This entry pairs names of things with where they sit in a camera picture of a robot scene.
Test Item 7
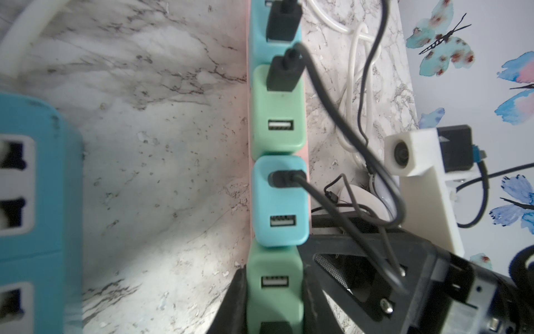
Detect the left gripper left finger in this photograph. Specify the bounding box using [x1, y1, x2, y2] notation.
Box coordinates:
[207, 268, 248, 334]

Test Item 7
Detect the green charger front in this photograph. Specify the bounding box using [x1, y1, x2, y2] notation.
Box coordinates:
[246, 239, 304, 333]

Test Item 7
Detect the blue power strip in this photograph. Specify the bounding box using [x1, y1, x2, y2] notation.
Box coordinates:
[1, 93, 83, 333]

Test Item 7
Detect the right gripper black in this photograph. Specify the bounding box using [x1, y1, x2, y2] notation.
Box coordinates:
[298, 232, 533, 333]

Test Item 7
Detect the green charger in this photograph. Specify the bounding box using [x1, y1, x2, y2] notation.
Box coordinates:
[246, 239, 304, 333]
[250, 65, 307, 161]

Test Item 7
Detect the white mouse back right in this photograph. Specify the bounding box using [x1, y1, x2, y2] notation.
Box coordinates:
[337, 185, 392, 221]

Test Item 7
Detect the pink power strip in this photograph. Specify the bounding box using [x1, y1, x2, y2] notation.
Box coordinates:
[247, 1, 310, 251]

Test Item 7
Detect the teal charger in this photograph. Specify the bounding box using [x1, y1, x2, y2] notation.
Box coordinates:
[248, 0, 303, 72]
[251, 155, 310, 248]

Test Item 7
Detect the teal charger back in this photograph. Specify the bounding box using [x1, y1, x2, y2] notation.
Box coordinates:
[248, 0, 303, 72]

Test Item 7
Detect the white power cord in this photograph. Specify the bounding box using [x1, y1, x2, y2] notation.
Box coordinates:
[0, 0, 385, 168]

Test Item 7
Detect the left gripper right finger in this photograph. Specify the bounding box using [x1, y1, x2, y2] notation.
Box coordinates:
[303, 271, 343, 334]

